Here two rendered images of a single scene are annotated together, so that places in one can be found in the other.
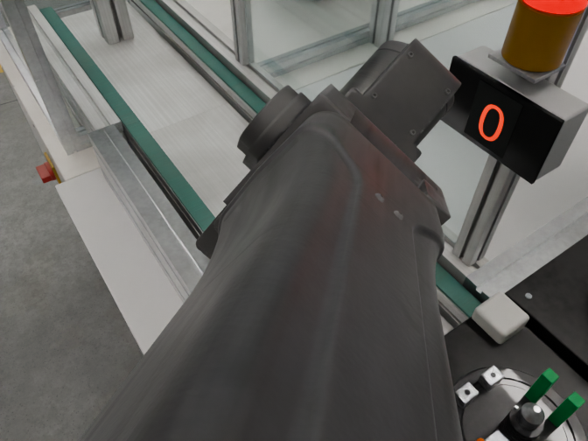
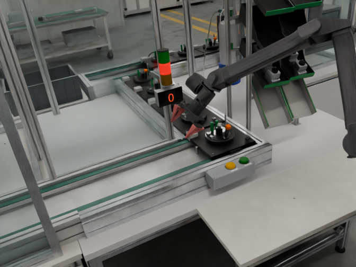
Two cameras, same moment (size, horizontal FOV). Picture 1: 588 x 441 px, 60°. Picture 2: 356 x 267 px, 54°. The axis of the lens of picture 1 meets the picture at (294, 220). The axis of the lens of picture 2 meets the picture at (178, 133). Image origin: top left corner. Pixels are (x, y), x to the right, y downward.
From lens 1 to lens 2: 1.28 m
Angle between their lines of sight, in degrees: 62
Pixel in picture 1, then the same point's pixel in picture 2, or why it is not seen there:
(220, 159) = (105, 190)
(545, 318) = not seen: hidden behind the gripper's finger
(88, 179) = (85, 243)
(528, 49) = (170, 80)
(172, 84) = not seen: hidden behind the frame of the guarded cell
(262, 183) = (231, 69)
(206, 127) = (82, 195)
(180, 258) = (158, 186)
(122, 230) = (122, 228)
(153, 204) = (130, 196)
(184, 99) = (58, 203)
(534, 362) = (203, 132)
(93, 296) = not seen: outside the picture
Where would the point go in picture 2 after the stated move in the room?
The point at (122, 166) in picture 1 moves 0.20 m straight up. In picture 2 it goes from (107, 205) to (97, 162)
